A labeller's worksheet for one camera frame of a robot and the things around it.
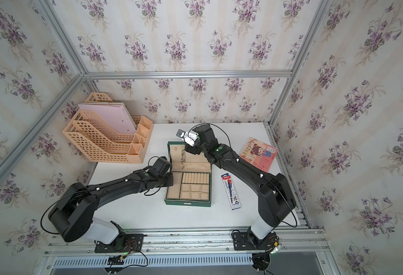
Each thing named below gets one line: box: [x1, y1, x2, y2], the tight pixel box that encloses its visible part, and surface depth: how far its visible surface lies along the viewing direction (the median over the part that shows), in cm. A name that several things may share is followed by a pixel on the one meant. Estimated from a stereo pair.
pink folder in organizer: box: [77, 101, 137, 135], surface depth 95 cm
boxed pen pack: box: [220, 173, 242, 211], surface depth 88 cm
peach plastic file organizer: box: [62, 91, 154, 163], surface depth 97 cm
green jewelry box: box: [164, 141, 213, 207], surface depth 88 cm
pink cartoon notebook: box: [238, 136, 279, 173], surface depth 107 cm
